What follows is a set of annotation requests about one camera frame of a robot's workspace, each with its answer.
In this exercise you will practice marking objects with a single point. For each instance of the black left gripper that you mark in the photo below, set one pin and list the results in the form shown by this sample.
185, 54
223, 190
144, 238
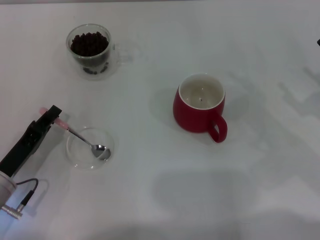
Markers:
22, 147

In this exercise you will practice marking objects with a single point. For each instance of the red ceramic mug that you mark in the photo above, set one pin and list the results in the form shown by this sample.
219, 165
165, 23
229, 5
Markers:
187, 117

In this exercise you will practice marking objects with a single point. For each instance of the dark coffee beans pile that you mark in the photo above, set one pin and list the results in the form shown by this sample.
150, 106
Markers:
90, 45

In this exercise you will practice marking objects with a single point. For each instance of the clear glass saucer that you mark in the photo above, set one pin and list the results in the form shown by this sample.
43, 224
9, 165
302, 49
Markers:
80, 161

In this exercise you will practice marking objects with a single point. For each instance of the clear double-wall glass cup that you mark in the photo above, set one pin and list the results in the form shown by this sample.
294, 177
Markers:
91, 76

